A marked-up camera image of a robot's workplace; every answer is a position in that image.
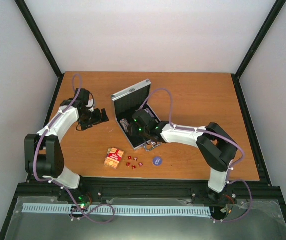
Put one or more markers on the blue white poker chip stack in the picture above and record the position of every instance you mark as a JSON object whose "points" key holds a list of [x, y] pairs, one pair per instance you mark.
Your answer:
{"points": [[125, 125]]}

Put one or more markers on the red playing card deck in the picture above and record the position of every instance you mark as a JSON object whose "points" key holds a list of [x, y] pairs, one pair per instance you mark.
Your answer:
{"points": [[113, 157]]}

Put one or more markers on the black aluminium frame rail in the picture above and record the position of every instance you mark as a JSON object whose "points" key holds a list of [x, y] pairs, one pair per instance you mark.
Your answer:
{"points": [[101, 189]]}

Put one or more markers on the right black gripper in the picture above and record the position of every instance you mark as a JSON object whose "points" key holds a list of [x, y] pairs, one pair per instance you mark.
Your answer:
{"points": [[134, 123]]}

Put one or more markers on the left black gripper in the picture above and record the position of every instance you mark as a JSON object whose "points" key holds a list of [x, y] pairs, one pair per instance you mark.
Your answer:
{"points": [[84, 125]]}

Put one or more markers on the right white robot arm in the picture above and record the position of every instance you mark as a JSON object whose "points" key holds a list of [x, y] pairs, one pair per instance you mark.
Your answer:
{"points": [[215, 146]]}

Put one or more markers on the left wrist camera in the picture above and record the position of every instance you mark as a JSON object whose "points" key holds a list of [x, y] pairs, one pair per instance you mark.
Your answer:
{"points": [[91, 104]]}

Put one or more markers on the blue small blind button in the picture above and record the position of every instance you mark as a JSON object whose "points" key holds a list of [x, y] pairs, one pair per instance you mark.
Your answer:
{"points": [[157, 161]]}

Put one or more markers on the white slotted cable duct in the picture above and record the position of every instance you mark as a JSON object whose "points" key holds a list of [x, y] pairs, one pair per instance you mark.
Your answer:
{"points": [[142, 211]]}

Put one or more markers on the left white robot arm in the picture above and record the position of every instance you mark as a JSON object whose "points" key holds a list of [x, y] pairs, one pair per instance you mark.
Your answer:
{"points": [[43, 154]]}

